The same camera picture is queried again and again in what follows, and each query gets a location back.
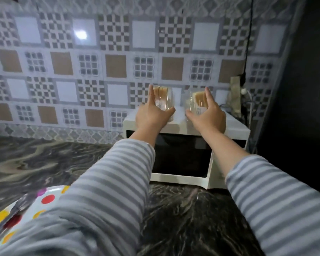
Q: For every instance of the polka dot plate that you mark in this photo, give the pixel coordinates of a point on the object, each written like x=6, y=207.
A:
x=49, y=199

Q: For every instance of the person's left hand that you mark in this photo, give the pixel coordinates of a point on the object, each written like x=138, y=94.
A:
x=148, y=117

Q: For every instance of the person's left forearm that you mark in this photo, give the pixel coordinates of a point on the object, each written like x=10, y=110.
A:
x=104, y=194

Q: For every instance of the clear packet of sliced bread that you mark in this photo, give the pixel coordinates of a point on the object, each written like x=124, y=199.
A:
x=164, y=98
x=198, y=102

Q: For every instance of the person's right forearm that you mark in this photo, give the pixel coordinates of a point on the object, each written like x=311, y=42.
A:
x=258, y=189

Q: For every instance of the white microwave oven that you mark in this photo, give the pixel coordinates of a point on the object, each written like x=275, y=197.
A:
x=182, y=157

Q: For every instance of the person's right thumb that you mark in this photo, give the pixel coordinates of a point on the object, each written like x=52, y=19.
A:
x=191, y=115

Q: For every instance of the person's left thumb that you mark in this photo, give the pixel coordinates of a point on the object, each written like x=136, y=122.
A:
x=167, y=112

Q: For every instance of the person's right hand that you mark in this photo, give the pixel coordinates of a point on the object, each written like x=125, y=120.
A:
x=210, y=118

